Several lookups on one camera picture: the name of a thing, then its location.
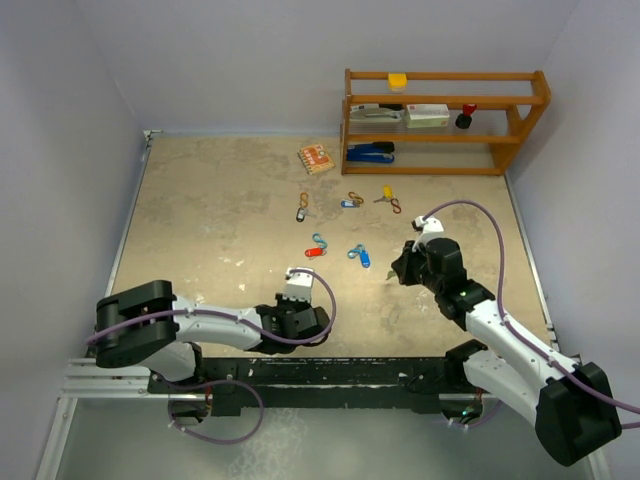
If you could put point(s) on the silver key with yellow tag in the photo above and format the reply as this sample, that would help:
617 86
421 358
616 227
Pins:
387 194

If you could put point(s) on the black base frame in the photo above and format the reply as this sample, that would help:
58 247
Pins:
417 384

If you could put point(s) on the yellow box on shelf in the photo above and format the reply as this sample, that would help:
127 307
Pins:
397 82

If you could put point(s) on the wooden shelf rack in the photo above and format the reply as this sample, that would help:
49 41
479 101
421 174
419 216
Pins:
509 106

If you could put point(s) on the silver key with dark-blue tag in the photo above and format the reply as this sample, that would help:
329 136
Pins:
349 204

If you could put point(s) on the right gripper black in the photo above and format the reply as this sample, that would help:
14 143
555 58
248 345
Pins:
403 263

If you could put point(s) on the orange S carabiner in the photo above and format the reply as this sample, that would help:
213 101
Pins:
304 199
355 198

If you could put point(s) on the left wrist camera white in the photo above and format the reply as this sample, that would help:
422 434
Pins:
298 284

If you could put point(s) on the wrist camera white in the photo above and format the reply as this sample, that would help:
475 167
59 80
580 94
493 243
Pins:
427 228
298 284

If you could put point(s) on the white stapler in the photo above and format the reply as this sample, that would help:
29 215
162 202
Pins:
376 113

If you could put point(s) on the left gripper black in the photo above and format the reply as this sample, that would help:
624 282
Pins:
281 302

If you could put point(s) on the blue black stapler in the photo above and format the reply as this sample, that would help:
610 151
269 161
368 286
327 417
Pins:
375 152

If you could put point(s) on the silver key with red tag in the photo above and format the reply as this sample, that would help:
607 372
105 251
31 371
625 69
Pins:
315 252

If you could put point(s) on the red S carabiner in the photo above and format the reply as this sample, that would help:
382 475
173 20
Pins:
396 208

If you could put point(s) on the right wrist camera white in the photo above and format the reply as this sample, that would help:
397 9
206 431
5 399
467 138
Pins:
427 228

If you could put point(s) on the red black stamp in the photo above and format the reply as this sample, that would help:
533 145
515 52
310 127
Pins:
464 119

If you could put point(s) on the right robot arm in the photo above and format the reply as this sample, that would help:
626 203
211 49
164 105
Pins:
565 402

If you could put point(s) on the white red box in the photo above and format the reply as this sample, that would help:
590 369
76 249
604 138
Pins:
427 115

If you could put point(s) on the orange spiral notebook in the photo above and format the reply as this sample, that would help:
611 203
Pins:
315 159

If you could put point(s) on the silver key with blue tag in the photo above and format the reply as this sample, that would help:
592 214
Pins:
365 259

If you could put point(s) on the teal S carabiner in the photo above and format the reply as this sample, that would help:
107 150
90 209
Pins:
319 240

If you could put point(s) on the silver key with black tag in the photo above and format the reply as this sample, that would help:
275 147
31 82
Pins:
303 213

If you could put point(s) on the light-blue S carabiner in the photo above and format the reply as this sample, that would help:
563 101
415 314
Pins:
356 251

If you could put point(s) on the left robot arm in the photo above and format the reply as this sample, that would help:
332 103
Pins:
151 326

